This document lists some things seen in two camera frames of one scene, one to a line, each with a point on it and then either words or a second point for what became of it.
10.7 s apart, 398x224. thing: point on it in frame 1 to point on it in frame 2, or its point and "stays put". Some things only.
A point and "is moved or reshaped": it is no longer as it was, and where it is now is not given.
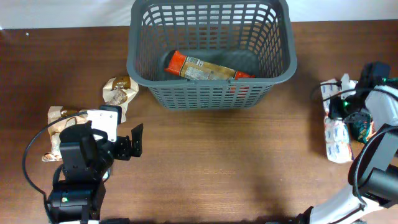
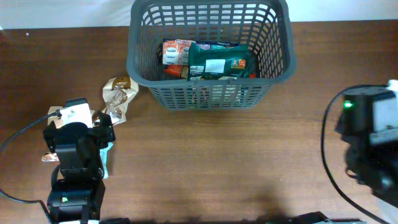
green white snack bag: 362,124 is moved or reshaped
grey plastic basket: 253,37 stays put
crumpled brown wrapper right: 118,91 stays put
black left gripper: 123,147 to 106,132
